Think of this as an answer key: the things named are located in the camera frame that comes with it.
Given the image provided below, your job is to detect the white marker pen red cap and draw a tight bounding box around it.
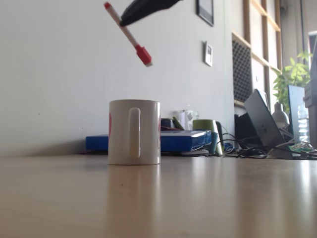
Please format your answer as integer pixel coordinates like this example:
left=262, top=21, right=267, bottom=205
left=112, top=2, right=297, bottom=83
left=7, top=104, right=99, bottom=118
left=104, top=1, right=154, bottom=68

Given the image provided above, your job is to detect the green cup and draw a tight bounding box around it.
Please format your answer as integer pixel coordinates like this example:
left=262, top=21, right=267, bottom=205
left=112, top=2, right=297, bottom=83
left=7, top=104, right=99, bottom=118
left=192, top=119, right=225, bottom=154

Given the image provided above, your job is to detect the dark perforated panel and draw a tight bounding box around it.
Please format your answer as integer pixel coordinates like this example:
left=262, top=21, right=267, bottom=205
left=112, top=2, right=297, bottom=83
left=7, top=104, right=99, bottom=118
left=232, top=39, right=253, bottom=102

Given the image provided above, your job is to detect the clear jar with labels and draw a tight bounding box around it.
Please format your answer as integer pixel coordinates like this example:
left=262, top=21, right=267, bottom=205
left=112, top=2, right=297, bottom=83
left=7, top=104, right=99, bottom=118
left=173, top=110, right=200, bottom=131

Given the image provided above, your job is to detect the wooden shelf unit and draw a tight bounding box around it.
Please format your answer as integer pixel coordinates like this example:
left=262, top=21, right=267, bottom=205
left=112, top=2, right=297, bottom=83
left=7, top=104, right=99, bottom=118
left=231, top=0, right=283, bottom=107

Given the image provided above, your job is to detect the white mug with pink print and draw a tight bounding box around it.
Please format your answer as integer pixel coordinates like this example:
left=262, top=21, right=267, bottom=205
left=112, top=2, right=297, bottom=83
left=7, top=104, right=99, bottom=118
left=108, top=99, right=161, bottom=166

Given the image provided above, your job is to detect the blue box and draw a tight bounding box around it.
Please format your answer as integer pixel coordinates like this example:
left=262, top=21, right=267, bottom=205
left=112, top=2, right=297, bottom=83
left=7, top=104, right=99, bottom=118
left=85, top=129, right=212, bottom=152

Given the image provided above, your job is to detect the dark grey laptop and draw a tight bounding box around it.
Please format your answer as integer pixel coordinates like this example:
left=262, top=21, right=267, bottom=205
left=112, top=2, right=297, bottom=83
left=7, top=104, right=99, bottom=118
left=244, top=89, right=293, bottom=159

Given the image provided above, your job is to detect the green leafy plant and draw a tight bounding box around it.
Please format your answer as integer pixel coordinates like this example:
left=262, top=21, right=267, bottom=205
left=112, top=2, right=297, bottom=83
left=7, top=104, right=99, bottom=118
left=272, top=51, right=313, bottom=114

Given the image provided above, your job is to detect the white desk lamp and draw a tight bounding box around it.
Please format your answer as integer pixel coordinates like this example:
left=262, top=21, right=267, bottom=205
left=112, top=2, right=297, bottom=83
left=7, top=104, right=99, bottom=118
left=273, top=102, right=290, bottom=129

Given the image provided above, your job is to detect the dark flat monitor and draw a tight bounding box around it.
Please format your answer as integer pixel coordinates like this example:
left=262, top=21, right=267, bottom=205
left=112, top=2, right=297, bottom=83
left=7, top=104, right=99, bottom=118
left=287, top=85, right=310, bottom=144

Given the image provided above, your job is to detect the clear plastic water bottle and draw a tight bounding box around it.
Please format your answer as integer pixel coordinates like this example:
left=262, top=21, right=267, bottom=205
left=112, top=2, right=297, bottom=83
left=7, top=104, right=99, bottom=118
left=296, top=104, right=310, bottom=144

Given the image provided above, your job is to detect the green circuit board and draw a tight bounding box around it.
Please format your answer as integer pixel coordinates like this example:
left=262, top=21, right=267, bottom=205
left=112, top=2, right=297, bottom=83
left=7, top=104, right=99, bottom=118
left=289, top=142, right=313, bottom=153

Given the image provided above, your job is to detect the black picture frame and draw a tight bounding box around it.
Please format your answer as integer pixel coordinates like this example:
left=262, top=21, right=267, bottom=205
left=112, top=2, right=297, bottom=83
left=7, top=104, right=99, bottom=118
left=196, top=0, right=214, bottom=27

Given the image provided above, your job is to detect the black cable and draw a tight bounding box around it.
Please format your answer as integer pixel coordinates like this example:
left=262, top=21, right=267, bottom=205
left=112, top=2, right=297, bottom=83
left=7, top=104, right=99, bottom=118
left=236, top=138, right=270, bottom=159

